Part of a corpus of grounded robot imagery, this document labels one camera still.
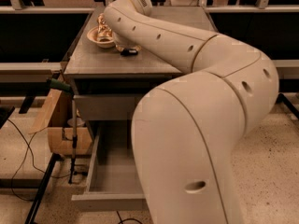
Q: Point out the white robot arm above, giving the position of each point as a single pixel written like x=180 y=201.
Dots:
x=184 y=131

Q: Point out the grey drawer cabinet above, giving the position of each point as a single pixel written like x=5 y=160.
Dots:
x=95 y=71

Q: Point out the closed grey top drawer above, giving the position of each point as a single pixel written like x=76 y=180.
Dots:
x=107 y=107

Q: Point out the open grey middle drawer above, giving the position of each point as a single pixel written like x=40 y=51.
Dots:
x=112 y=182

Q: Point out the crushed gold can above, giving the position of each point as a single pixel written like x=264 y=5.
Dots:
x=104 y=33

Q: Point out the beige bowl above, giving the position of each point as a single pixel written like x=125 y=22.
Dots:
x=92 y=36

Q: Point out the cardboard box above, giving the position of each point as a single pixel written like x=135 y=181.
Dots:
x=55 y=117

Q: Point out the black metal stand leg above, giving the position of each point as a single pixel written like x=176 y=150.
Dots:
x=41 y=189

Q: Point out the metal railing frame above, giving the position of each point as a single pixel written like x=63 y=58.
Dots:
x=37 y=34

